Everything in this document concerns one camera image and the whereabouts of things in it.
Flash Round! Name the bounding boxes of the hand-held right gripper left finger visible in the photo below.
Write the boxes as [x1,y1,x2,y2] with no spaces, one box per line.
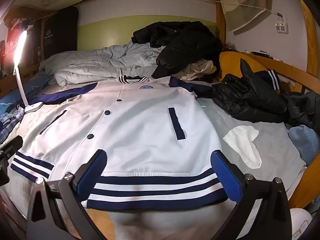
[26,149,108,240]

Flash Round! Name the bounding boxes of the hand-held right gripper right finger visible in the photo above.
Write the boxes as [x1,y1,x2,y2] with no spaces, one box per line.
[210,150,292,240]

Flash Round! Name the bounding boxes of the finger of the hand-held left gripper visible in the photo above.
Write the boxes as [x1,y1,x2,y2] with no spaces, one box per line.
[0,135,23,187]

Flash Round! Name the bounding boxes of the white and navy varsity jacket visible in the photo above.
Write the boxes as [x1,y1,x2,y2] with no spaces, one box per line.
[10,69,282,210]

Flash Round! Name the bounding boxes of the red hanging clothes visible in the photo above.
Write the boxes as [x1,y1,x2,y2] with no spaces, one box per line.
[5,17,33,63]

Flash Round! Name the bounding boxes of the blue plaid cloth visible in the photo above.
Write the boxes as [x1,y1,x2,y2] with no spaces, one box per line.
[0,107,25,143]

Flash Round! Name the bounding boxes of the white sock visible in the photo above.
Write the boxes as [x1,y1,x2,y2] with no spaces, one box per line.
[222,126,262,169]

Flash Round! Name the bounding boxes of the white desk lamp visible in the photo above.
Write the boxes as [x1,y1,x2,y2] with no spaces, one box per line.
[12,26,44,113]

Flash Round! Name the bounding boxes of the blue folded mat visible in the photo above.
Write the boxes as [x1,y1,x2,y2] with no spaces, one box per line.
[0,76,50,115]

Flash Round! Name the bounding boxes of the black puffer jacket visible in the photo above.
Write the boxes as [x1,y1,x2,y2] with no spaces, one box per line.
[212,57,288,123]

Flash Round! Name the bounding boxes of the light blue towel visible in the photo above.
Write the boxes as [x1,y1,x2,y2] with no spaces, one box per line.
[287,126,320,167]

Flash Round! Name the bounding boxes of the dark grey garment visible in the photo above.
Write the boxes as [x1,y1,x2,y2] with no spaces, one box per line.
[284,91,320,130]

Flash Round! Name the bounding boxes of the cream garment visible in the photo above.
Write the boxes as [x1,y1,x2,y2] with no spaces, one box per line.
[180,59,218,82]

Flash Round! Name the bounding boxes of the yellow cushion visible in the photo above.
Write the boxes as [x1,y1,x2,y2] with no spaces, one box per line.
[219,51,272,83]

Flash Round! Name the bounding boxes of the light grey duvet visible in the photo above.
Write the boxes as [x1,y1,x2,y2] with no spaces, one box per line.
[39,42,170,87]

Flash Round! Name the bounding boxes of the black coat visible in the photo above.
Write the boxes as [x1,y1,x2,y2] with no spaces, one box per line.
[131,21,223,79]

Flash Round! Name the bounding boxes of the pale hanging cloth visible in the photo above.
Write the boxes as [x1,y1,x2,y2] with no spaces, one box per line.
[222,0,275,33]

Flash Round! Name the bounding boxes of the wooden bed frame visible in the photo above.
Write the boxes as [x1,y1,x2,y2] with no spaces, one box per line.
[0,0,320,209]

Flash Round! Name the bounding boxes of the white wall socket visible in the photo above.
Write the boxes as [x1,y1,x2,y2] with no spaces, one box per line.
[274,12,289,34]

